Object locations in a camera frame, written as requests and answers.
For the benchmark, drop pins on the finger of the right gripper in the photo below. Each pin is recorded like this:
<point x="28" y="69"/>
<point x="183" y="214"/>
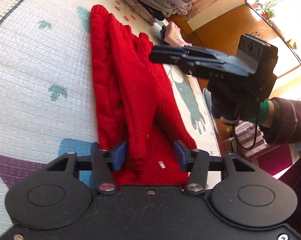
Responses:
<point x="173" y="59"/>
<point x="168" y="50"/>

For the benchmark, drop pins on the cartoon animal play mat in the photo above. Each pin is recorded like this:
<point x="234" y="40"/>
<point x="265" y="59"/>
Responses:
<point x="47" y="102"/>

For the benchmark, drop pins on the grey blue slipper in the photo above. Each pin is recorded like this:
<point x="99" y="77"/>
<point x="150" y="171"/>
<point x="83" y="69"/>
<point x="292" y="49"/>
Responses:
<point x="207" y="97"/>

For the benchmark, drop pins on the pink folded bunny sweatshirt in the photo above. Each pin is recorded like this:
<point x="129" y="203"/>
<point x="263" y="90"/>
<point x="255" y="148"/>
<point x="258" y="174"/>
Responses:
<point x="173" y="36"/>

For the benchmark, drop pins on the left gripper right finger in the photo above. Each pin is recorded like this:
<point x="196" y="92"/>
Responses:
<point x="197" y="163"/>

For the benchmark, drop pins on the dark folded garment under pink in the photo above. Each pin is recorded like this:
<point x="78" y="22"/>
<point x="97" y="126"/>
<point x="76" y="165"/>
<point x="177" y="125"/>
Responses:
<point x="163" y="35"/>

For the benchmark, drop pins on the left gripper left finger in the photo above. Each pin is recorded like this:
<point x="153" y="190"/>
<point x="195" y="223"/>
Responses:
<point x="102" y="163"/>

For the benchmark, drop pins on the black gloved right hand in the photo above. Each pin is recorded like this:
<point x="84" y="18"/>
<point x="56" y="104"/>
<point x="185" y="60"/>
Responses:
<point x="233" y="104"/>

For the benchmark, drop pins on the right forearm maroon sleeve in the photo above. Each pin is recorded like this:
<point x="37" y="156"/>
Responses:
<point x="286" y="127"/>

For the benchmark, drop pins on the red knit sweater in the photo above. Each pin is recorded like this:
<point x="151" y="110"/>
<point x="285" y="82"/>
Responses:
<point x="135" y="104"/>

